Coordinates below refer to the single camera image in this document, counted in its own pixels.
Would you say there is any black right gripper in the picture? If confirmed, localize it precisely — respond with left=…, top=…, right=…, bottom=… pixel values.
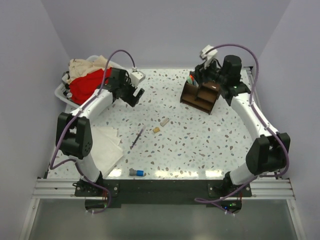
left=189, top=58, right=226, bottom=87

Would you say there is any teal capped white marker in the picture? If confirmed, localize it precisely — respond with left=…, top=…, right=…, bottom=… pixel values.
left=192, top=77, right=199, bottom=87

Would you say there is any beige eraser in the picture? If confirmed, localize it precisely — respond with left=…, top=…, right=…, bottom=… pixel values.
left=160, top=118, right=170, bottom=127

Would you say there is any grey blue cylinder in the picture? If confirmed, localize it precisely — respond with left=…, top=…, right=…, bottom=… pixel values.
left=129, top=168, right=145, bottom=177

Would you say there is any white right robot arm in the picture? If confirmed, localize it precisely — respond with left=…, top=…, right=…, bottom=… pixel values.
left=194, top=53, right=291, bottom=197

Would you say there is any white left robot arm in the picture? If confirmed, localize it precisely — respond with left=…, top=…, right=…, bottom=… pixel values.
left=49, top=67, right=146, bottom=196

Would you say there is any brown wooden desk organizer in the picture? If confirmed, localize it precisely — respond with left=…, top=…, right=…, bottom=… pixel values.
left=180, top=81, right=220, bottom=115

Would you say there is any small tan sharpener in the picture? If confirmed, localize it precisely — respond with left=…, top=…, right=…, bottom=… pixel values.
left=153, top=127, right=160, bottom=133

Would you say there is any light green highlighter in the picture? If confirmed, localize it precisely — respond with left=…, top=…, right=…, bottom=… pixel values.
left=187, top=75, right=195, bottom=86

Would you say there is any red cloth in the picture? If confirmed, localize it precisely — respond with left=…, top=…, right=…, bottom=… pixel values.
left=69, top=69, right=104, bottom=105

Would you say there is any white folded cloth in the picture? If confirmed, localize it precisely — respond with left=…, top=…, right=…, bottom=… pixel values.
left=90, top=126, right=124, bottom=177

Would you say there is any beige cloth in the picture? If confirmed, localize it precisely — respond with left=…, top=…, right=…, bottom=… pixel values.
left=66, top=55, right=108, bottom=84

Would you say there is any white plastic basket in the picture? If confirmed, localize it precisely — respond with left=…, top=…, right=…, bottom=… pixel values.
left=54, top=54, right=126, bottom=112

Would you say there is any aluminium right side rail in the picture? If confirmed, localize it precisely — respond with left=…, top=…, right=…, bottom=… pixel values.
left=243, top=66, right=280, bottom=178

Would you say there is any aluminium rail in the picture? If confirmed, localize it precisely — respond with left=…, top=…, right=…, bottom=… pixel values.
left=243, top=66, right=280, bottom=178
left=32, top=178, right=295, bottom=200

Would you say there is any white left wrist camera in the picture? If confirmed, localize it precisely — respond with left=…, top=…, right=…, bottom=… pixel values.
left=129, top=71, right=146, bottom=87

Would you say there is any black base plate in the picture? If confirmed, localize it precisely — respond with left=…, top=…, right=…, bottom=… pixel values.
left=72, top=179, right=236, bottom=210

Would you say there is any aluminium front rail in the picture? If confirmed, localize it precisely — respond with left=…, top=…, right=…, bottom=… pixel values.
left=32, top=178, right=295, bottom=200

